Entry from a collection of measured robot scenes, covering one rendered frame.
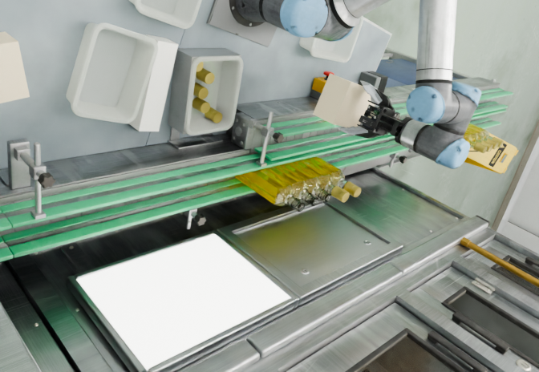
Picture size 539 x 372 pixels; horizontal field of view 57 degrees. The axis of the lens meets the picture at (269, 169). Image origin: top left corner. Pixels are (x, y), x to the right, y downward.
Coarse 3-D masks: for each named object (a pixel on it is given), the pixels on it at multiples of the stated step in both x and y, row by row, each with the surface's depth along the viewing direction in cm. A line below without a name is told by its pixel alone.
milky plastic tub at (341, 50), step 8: (360, 24) 173; (352, 32) 175; (304, 40) 165; (312, 40) 161; (320, 40) 173; (344, 40) 177; (352, 40) 175; (312, 48) 161; (320, 48) 175; (328, 48) 178; (336, 48) 180; (344, 48) 178; (352, 48) 176; (320, 56) 166; (328, 56) 169; (336, 56) 175; (344, 56) 177
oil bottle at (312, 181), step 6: (288, 168) 152; (294, 168) 153; (300, 168) 154; (294, 174) 150; (300, 174) 150; (306, 174) 151; (312, 174) 152; (306, 180) 148; (312, 180) 148; (318, 180) 149; (312, 186) 147; (312, 192) 148
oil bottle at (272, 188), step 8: (240, 176) 151; (248, 176) 148; (256, 176) 146; (264, 176) 145; (272, 176) 146; (248, 184) 149; (256, 184) 146; (264, 184) 144; (272, 184) 142; (280, 184) 142; (288, 184) 143; (264, 192) 144; (272, 192) 142; (280, 192) 140; (288, 192) 140; (272, 200) 142; (280, 200) 140
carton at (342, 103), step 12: (336, 84) 134; (348, 84) 132; (324, 96) 137; (336, 96) 134; (348, 96) 134; (360, 96) 138; (324, 108) 136; (336, 108) 134; (348, 108) 136; (360, 108) 140; (336, 120) 135; (348, 120) 139
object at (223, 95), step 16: (192, 64) 130; (208, 64) 142; (224, 64) 145; (240, 64) 141; (192, 80) 132; (224, 80) 147; (240, 80) 144; (192, 96) 134; (208, 96) 147; (224, 96) 148; (192, 112) 146; (224, 112) 150; (192, 128) 142; (208, 128) 144; (224, 128) 148
